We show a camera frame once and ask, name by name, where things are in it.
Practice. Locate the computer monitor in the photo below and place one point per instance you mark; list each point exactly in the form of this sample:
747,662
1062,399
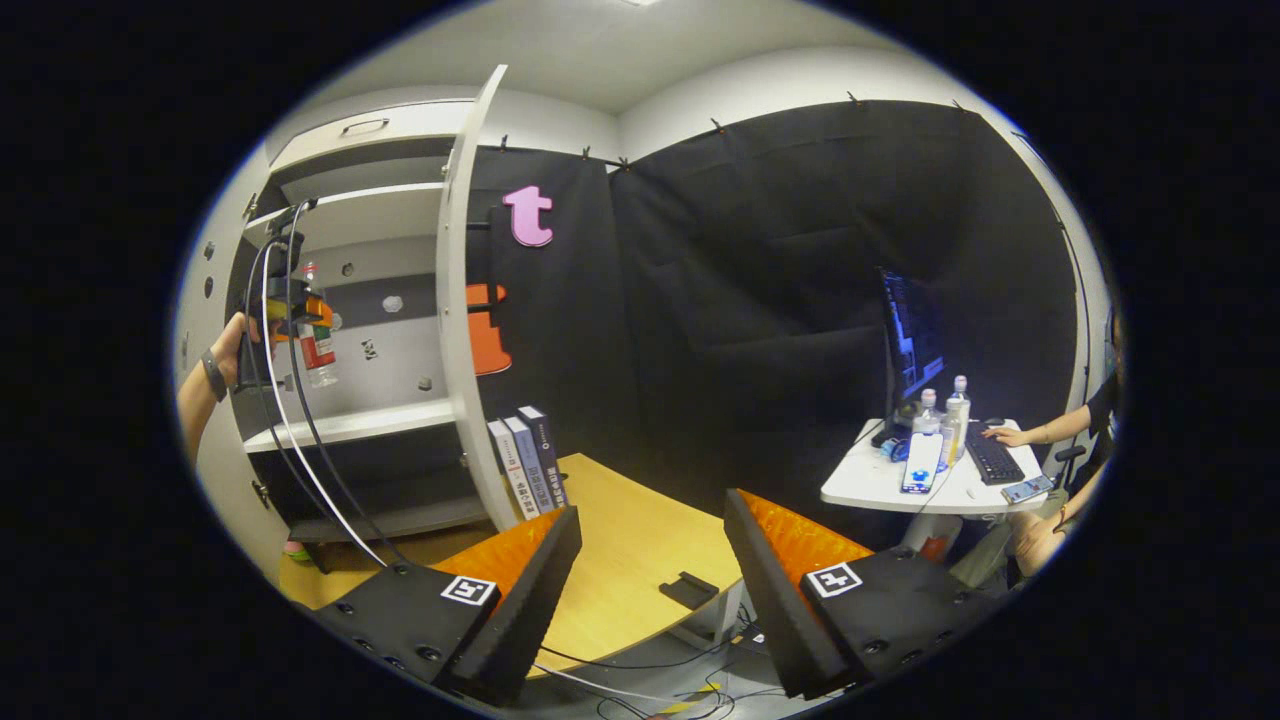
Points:
912,335

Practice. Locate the black backdrop cloth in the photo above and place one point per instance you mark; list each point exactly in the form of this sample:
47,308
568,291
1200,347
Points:
750,300

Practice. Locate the dark spine book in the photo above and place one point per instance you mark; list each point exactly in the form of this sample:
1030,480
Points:
548,450

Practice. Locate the blue spine book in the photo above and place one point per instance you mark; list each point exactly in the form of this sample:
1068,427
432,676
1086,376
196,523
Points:
532,465

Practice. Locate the black flat holder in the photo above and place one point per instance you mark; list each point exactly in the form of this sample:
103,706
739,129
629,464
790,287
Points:
688,590

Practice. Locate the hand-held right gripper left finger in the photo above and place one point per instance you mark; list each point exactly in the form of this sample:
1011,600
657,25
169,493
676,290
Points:
530,600

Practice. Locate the white cabinet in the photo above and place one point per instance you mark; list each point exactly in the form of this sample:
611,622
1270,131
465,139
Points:
390,370

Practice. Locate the white cabinet shelf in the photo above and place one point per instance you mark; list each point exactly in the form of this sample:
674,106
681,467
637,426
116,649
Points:
370,422
360,212

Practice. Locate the white spine book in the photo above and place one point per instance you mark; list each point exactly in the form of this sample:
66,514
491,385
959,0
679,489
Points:
515,475

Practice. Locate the smartphone with lit screen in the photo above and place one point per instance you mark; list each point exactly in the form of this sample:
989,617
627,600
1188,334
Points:
922,463

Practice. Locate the pink and green object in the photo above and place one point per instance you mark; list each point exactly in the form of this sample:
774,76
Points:
297,551

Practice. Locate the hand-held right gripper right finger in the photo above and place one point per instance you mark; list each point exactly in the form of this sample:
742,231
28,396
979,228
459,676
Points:
770,600

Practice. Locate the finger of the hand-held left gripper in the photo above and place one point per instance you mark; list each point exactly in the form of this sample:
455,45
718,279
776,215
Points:
315,310

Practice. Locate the small clear water bottle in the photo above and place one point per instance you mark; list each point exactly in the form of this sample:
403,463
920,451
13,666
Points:
928,412

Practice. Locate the red label plastic water bottle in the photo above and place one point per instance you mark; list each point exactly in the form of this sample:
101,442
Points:
318,350

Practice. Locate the black keyboard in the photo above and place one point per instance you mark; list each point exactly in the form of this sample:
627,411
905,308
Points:
995,455

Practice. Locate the white round table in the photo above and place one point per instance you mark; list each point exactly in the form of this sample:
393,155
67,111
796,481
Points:
865,485

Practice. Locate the black wristband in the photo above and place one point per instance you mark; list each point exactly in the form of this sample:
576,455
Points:
214,375

